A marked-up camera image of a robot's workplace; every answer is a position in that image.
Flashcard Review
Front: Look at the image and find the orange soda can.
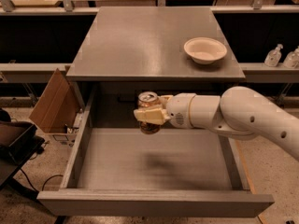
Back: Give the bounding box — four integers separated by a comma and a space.
137, 91, 161, 134

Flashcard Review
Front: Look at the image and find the white paper bowl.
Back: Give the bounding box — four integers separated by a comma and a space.
184, 37, 227, 64

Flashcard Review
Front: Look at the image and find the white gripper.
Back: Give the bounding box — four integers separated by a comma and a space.
134, 93, 195, 129

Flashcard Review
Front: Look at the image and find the black floor cable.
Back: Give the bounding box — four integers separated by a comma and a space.
20, 168, 64, 193

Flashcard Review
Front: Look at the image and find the open cardboard box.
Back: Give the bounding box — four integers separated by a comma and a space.
29, 69, 82, 146

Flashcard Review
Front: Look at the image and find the grey drawer cabinet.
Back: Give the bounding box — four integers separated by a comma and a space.
65, 6, 246, 130

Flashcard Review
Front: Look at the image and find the open grey top drawer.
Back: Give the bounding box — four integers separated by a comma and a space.
38, 88, 274, 217

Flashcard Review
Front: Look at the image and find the clear sanitizer bottle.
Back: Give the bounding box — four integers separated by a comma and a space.
264, 44, 283, 67
283, 46, 299, 69

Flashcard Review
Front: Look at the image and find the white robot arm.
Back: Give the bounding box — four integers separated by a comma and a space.
134, 86, 299, 160

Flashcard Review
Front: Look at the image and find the black tray on stand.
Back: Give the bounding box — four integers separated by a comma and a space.
0, 109, 44, 189

